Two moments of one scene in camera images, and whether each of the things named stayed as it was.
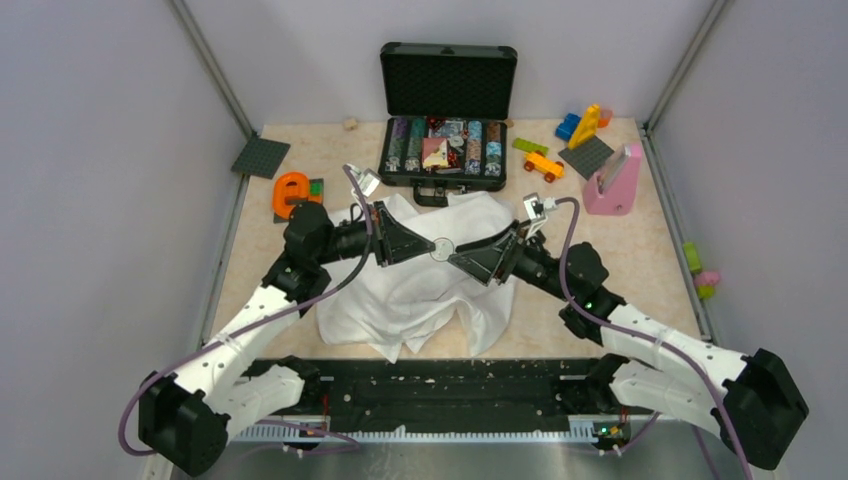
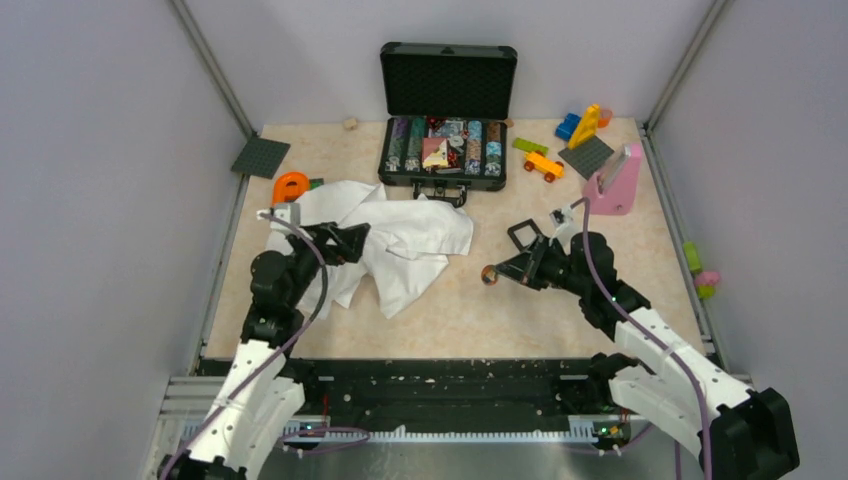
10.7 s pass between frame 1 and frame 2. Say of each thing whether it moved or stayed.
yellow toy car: stayed
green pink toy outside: stayed
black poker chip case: stayed
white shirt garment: moved
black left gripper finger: moved
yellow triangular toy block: stayed
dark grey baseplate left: stayed
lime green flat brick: stayed
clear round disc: moved
